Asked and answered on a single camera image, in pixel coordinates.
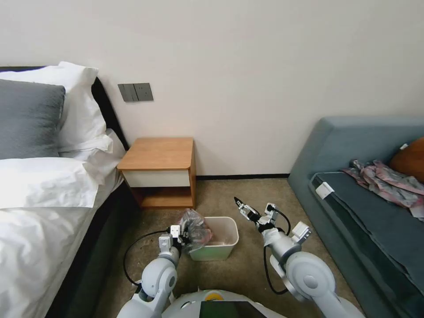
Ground white nightstand drawer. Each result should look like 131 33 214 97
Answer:
123 169 192 189

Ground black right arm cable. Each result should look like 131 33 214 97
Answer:
263 208 292 295

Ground white flat pillow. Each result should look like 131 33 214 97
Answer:
0 157 102 210

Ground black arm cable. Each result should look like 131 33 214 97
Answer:
124 230 167 286
263 208 292 295

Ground white upright pillow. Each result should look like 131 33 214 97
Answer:
0 61 109 154

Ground orange round cushion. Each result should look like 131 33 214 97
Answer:
389 136 424 185

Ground grey pillow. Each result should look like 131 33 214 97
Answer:
0 79 66 160

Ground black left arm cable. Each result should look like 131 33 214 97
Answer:
124 230 167 286

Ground dark bed frame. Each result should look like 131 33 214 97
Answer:
0 66 141 318

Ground white robot front shell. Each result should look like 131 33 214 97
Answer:
161 288 267 318

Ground black baseboard strip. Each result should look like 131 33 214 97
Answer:
194 173 292 181

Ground grey wall socket panel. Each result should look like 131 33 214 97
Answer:
133 82 154 102

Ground pink grey crumpled cloth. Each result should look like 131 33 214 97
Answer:
341 159 424 222

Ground grey wall switch panel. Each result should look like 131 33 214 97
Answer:
117 83 136 102

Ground dark sofa seat cushion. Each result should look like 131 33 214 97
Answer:
309 171 424 318

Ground white duvet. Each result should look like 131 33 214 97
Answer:
0 198 100 318

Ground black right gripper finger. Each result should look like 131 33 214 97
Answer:
233 197 257 216
238 206 258 227

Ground white sofa tag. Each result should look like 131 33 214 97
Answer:
316 183 334 200

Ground white plastic trash can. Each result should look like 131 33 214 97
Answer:
189 216 239 261

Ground right pale wrist camera box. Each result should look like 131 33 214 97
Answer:
264 202 278 223

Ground white bed sheet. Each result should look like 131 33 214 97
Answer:
59 128 127 196

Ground blue-grey sofa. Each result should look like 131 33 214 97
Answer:
287 115 424 318

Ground grey translucent garbage bag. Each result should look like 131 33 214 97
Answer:
178 208 215 255

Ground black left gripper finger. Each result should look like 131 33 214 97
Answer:
180 222 199 240
186 238 203 255

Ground wooden nightstand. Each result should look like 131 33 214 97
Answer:
117 137 197 210

